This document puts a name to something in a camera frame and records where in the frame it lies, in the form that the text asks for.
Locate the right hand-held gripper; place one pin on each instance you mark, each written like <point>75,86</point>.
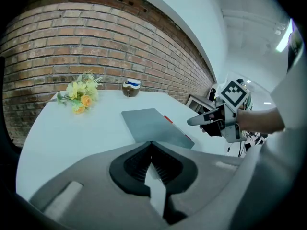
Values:
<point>233,95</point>

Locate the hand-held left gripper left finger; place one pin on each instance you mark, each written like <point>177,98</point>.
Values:
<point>96,188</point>

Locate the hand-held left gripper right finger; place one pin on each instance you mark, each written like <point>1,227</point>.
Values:
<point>211,178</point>

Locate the red pen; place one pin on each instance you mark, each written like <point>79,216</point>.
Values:
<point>168,119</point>

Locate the grey notebook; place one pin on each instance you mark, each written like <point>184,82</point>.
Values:
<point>153,126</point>

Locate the person's right forearm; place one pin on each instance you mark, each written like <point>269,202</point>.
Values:
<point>261,120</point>

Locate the white mug with blue stripe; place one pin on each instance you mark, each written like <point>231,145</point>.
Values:
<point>131,88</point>

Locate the yellow flower bouquet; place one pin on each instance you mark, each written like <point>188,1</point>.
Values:
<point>82,97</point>

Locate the ceiling light strip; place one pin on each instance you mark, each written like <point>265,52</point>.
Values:
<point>284,39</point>

